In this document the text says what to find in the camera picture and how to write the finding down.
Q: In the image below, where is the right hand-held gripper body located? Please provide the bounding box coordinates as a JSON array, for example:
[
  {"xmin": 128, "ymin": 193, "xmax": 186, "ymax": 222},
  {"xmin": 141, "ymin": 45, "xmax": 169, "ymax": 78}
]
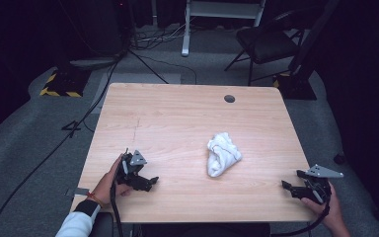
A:
[{"xmin": 296, "ymin": 163, "xmax": 344, "ymax": 205}]

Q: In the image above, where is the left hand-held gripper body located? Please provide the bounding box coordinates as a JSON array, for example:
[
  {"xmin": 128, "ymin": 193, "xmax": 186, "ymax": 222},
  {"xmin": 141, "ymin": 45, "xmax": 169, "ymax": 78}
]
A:
[{"xmin": 116, "ymin": 148, "xmax": 148, "ymax": 186}]

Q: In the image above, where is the black equipment cabinet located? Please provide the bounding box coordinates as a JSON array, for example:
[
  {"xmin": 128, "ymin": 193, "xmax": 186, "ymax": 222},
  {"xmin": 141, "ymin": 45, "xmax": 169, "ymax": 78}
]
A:
[{"xmin": 57, "ymin": 0, "xmax": 134, "ymax": 68}]

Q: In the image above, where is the left hand-held gripper black cable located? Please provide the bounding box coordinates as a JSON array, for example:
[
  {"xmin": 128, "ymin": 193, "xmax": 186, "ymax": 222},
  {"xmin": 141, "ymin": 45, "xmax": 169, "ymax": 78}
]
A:
[{"xmin": 110, "ymin": 180, "xmax": 125, "ymax": 237}]

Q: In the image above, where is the long black floor cable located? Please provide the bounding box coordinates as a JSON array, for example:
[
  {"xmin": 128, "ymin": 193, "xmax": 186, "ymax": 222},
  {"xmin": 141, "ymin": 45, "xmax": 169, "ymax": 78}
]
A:
[{"xmin": 0, "ymin": 60, "xmax": 121, "ymax": 237}]

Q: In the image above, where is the black slanted stand post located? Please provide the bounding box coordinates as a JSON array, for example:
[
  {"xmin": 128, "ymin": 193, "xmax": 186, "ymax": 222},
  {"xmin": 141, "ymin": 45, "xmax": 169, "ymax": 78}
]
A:
[{"xmin": 289, "ymin": 0, "xmax": 341, "ymax": 77}]

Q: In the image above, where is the hand-held gripper black cable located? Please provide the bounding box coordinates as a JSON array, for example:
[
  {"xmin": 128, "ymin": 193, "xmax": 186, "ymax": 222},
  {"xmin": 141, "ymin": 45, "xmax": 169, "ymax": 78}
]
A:
[
  {"xmin": 110, "ymin": 180, "xmax": 125, "ymax": 237},
  {"xmin": 270, "ymin": 200, "xmax": 331, "ymax": 237}
]

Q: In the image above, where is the red wrist bracelet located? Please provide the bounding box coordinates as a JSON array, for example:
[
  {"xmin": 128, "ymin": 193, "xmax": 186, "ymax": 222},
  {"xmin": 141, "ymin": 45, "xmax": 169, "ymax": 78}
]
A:
[{"xmin": 86, "ymin": 192, "xmax": 104, "ymax": 207}]

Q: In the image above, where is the person's dark lap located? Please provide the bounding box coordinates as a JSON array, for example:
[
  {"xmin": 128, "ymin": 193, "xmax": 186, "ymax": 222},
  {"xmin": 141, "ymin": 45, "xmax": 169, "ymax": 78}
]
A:
[{"xmin": 140, "ymin": 222, "xmax": 271, "ymax": 237}]

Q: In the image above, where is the person's right hand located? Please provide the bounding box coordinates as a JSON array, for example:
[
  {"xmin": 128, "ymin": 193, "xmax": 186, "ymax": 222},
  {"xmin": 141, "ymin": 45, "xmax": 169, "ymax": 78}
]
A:
[{"xmin": 300, "ymin": 182, "xmax": 348, "ymax": 231}]

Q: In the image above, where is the right hand-held gripper black cable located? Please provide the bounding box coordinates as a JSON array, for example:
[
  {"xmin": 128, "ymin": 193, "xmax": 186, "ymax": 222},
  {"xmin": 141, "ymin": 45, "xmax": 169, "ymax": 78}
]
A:
[{"xmin": 270, "ymin": 200, "xmax": 331, "ymax": 237}]

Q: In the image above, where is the black seat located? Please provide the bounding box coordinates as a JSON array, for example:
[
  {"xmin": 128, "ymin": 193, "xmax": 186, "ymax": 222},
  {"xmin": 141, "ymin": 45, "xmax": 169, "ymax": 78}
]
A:
[{"xmin": 89, "ymin": 211, "xmax": 115, "ymax": 237}]

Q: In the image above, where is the person's left hand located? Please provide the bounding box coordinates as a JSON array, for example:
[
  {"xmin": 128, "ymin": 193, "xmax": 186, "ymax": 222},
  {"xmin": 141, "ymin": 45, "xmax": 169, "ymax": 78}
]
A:
[{"xmin": 93, "ymin": 154, "xmax": 133, "ymax": 207}]

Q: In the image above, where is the black folding chair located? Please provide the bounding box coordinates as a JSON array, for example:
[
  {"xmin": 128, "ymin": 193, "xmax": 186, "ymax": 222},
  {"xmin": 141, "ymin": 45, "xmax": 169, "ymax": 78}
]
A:
[{"xmin": 224, "ymin": 9, "xmax": 308, "ymax": 87}]

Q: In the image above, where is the bundle of floor cables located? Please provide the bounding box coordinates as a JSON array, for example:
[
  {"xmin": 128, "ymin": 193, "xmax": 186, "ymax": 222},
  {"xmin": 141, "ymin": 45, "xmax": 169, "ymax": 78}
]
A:
[{"xmin": 130, "ymin": 23, "xmax": 191, "ymax": 51}]

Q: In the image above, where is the white towel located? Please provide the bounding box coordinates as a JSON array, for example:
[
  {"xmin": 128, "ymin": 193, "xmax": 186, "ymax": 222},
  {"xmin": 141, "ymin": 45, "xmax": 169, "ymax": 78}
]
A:
[{"xmin": 206, "ymin": 131, "xmax": 244, "ymax": 178}]

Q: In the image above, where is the black caster wheel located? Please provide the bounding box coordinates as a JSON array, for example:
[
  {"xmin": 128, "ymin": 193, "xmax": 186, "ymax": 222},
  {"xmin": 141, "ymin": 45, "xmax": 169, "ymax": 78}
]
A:
[{"xmin": 333, "ymin": 152, "xmax": 346, "ymax": 166}]

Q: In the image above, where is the grey tape strip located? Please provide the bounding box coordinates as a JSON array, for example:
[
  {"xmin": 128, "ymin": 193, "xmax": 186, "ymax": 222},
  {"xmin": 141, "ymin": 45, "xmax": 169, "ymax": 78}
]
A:
[{"xmin": 66, "ymin": 187, "xmax": 90, "ymax": 198}]

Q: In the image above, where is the white metal desk frame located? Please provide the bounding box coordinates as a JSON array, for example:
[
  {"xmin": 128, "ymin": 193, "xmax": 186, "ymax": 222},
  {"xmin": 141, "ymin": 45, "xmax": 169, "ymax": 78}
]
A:
[{"xmin": 181, "ymin": 0, "xmax": 266, "ymax": 57}]

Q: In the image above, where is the thin black floor cable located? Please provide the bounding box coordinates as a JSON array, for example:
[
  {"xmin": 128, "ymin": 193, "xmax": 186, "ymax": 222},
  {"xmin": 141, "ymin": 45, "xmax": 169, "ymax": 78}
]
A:
[{"xmin": 134, "ymin": 52, "xmax": 198, "ymax": 86}]

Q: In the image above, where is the yellow-black striped stand base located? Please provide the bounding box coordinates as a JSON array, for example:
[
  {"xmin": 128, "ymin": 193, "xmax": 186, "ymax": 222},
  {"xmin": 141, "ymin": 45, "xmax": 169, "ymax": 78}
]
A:
[
  {"xmin": 38, "ymin": 67, "xmax": 92, "ymax": 98},
  {"xmin": 272, "ymin": 70, "xmax": 318, "ymax": 101}
]

